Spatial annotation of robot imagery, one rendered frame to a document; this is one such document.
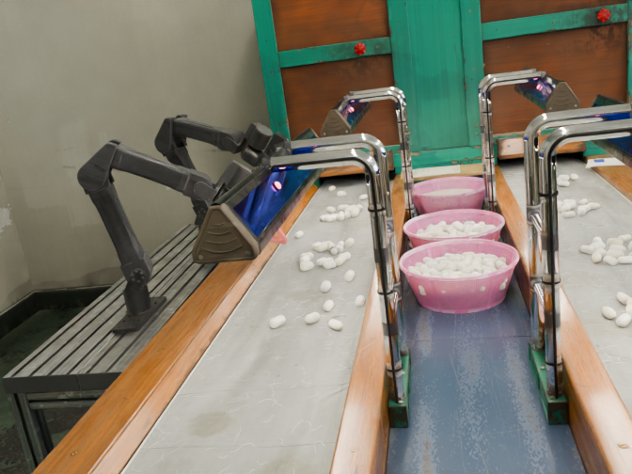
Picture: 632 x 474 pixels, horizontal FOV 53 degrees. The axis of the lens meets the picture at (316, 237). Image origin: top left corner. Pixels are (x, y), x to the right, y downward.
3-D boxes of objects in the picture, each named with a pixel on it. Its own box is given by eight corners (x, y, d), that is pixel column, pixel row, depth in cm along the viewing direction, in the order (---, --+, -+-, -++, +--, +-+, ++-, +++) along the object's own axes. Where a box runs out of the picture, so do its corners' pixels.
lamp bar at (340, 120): (321, 137, 167) (317, 110, 165) (348, 110, 225) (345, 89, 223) (351, 134, 165) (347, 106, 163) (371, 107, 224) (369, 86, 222)
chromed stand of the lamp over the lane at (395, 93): (355, 244, 196) (337, 97, 184) (361, 226, 215) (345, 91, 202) (418, 240, 192) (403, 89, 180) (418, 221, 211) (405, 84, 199)
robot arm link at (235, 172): (255, 172, 165) (215, 147, 162) (258, 178, 157) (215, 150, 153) (231, 209, 166) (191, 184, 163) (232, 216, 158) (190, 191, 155)
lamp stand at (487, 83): (489, 234, 188) (480, 80, 176) (483, 216, 207) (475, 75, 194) (557, 229, 185) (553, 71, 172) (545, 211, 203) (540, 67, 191)
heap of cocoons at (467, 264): (407, 315, 140) (404, 289, 138) (410, 276, 162) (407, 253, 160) (519, 309, 135) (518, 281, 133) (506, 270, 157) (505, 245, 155)
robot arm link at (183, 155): (225, 212, 219) (178, 127, 216) (213, 217, 213) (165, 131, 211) (213, 219, 222) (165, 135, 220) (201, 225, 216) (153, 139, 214)
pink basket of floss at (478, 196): (449, 229, 199) (447, 199, 196) (394, 216, 221) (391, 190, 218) (508, 209, 212) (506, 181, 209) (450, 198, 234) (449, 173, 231)
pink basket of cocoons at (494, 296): (401, 323, 139) (396, 282, 136) (404, 278, 164) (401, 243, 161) (529, 316, 133) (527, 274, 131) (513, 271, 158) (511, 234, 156)
